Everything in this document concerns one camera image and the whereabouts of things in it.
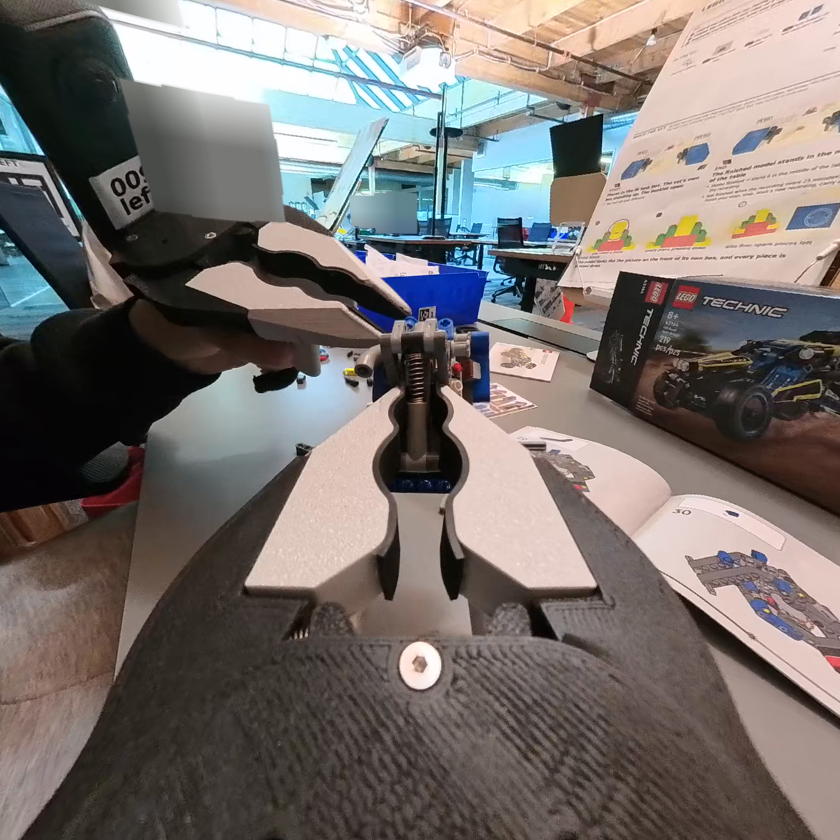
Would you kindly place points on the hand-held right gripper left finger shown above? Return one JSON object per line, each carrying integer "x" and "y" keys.
{"x": 315, "y": 525}

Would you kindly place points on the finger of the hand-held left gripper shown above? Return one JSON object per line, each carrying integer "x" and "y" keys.
{"x": 282, "y": 308}
{"x": 308, "y": 246}

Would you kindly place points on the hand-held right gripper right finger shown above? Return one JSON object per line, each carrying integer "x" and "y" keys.
{"x": 518, "y": 525}

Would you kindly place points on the partly built lego buggy model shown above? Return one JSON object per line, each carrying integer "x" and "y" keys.
{"x": 420, "y": 367}

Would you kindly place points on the lego instruction booklet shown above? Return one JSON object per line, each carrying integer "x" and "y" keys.
{"x": 722, "y": 577}

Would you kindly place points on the person's left forearm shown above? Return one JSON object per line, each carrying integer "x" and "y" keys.
{"x": 79, "y": 394}

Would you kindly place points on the lego sticker sheet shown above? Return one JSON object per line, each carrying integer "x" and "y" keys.
{"x": 505, "y": 401}

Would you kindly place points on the small white lego leaflet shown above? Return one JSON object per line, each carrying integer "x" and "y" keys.
{"x": 525, "y": 362}

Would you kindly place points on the lego set box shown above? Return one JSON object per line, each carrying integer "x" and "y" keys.
{"x": 709, "y": 367}

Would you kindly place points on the person's left hand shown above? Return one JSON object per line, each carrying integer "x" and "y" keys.
{"x": 210, "y": 348}

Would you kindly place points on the leaning grey board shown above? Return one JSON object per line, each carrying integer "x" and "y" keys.
{"x": 354, "y": 177}

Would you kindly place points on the black white fiducial sign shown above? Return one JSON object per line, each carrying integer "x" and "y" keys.
{"x": 33, "y": 190}

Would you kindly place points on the blue plastic storage bin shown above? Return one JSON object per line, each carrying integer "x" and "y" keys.
{"x": 446, "y": 292}

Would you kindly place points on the black office chair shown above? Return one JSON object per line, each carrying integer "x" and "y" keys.
{"x": 39, "y": 249}
{"x": 508, "y": 249}

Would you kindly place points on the white ceiling projector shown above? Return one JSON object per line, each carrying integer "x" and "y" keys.
{"x": 426, "y": 65}

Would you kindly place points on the orange traffic cone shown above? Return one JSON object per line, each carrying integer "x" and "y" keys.
{"x": 571, "y": 308}

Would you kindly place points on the wooden office desk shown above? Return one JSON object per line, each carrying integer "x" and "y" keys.
{"x": 531, "y": 256}

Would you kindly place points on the black monitor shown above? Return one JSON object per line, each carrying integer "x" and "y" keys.
{"x": 576, "y": 145}

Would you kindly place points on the white poster clip stand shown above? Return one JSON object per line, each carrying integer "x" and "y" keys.
{"x": 823, "y": 262}

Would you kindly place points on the white printed instruction poster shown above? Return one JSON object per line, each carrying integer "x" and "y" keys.
{"x": 722, "y": 131}

